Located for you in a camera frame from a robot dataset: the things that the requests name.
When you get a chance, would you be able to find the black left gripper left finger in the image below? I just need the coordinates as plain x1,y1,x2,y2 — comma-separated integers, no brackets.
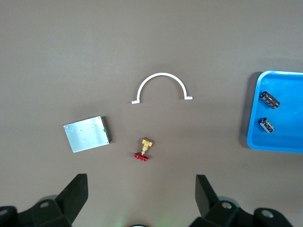
0,174,89,227

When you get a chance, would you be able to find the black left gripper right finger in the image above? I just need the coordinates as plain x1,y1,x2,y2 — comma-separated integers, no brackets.
191,175,294,227

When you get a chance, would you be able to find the long brown electrolytic capacitor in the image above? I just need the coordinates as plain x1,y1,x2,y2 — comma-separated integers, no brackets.
258,91,281,111

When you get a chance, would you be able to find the blue plastic tray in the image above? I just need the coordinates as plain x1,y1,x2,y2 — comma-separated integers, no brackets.
246,70,303,153

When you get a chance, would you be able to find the silver metal power module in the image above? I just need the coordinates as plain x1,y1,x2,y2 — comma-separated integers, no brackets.
63,115,113,153

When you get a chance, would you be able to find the brown table mat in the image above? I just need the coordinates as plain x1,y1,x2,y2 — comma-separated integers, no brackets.
0,0,303,227

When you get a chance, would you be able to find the brass valve red handle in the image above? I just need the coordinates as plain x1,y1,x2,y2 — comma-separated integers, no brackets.
134,137,155,162

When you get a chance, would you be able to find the white half-ring pipe clamp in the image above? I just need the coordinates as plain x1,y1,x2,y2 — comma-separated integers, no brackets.
131,72,194,105

